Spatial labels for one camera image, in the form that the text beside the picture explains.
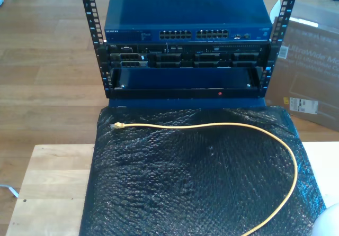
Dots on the black bubble wrap mat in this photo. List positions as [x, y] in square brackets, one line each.
[185, 180]

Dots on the black rack server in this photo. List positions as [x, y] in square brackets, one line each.
[169, 58]

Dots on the brown cardboard box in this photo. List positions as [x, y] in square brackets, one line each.
[304, 74]

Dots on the blue network switch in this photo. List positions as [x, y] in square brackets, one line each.
[185, 11]

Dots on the black perforated rack post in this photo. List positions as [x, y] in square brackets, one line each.
[287, 5]
[91, 13]

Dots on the grey metal bracket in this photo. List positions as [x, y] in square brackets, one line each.
[12, 190]

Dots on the blue rack shelf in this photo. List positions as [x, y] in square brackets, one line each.
[185, 78]

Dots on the white plastic piece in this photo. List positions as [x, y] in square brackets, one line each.
[276, 8]

